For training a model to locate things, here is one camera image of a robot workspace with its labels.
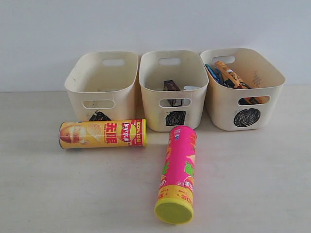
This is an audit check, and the purple drink carton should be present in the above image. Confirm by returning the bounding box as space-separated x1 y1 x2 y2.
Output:
163 80 183 107

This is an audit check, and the white blue milk carton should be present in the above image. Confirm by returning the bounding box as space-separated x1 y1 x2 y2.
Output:
184 86 200 91

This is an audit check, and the blue black snack bag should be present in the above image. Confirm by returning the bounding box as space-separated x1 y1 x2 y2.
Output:
205 64 231 88

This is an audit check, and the orange black snack bag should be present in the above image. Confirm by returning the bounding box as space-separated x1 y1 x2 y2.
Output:
214 61 264 105

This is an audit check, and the yellow Lays chip can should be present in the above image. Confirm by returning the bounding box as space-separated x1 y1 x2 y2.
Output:
58 119 147 149

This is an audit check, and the middle cream plastic bin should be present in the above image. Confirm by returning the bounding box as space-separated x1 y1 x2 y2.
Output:
139 50 209 132

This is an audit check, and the cream plastic bin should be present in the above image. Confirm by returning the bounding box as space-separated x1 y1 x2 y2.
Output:
200 48 285 131
139 50 209 132
64 51 138 121

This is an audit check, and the left cream plastic bin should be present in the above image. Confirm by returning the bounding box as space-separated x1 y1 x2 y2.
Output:
64 51 138 121

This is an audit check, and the right cream plastic bin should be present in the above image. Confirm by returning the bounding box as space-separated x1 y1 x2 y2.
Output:
200 48 285 131

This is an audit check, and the pink Lays chip can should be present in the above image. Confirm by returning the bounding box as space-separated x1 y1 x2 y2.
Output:
154 126 197 225

